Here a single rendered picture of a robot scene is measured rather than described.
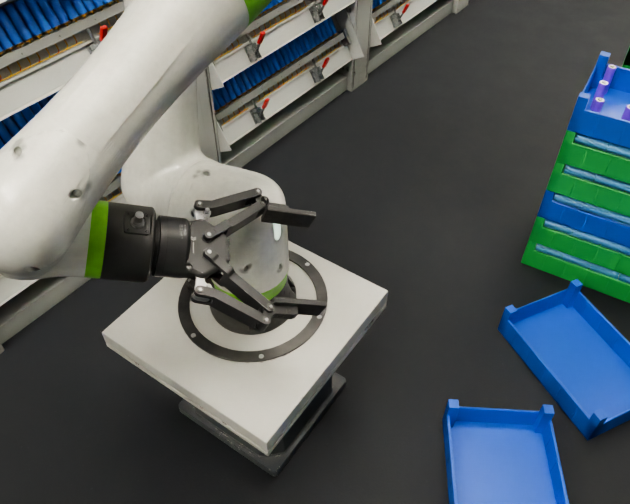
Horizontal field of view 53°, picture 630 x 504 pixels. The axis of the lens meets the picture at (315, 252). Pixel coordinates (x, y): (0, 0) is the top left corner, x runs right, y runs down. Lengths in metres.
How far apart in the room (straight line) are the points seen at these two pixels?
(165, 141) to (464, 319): 0.84
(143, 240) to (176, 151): 0.25
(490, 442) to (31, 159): 1.02
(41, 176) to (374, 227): 1.18
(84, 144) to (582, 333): 1.21
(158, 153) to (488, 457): 0.84
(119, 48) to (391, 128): 1.44
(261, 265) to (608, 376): 0.85
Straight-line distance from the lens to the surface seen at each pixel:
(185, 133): 0.97
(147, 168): 0.98
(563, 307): 1.60
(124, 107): 0.65
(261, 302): 0.78
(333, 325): 1.06
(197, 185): 0.94
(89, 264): 0.76
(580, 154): 1.44
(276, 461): 1.27
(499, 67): 2.40
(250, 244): 0.91
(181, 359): 1.05
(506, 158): 1.97
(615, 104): 1.53
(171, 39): 0.67
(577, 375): 1.49
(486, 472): 1.32
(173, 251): 0.77
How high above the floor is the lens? 1.17
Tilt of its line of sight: 47 degrees down
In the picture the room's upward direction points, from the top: straight up
